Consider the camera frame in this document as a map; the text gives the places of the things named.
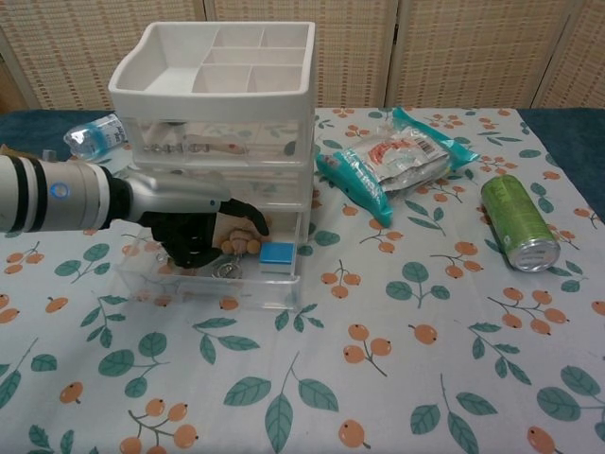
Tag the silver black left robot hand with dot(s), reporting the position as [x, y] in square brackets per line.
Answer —
[179, 194]

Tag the clear plastic drawer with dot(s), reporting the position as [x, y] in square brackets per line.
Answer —
[198, 293]
[274, 186]
[269, 132]

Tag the blue white eraser block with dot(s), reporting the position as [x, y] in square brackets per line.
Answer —
[278, 257]

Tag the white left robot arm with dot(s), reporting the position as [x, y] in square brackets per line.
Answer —
[52, 194]

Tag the white drawer organizer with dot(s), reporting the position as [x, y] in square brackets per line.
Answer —
[156, 99]

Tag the beaded pen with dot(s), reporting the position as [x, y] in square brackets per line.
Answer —
[203, 148]

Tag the clear plastic water bottle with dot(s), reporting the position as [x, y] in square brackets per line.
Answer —
[92, 137]

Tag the dark teal table cover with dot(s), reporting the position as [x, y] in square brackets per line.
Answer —
[28, 125]

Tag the orange jelly cup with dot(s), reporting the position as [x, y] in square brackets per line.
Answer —
[7, 150]

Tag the floral fruit print tablecloth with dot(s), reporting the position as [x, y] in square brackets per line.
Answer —
[331, 354]

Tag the teal clear snack bag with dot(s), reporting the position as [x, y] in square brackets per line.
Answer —
[402, 156]

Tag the woven bamboo folding screen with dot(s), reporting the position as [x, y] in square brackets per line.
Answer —
[425, 52]

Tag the green drink can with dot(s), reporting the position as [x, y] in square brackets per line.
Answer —
[515, 217]

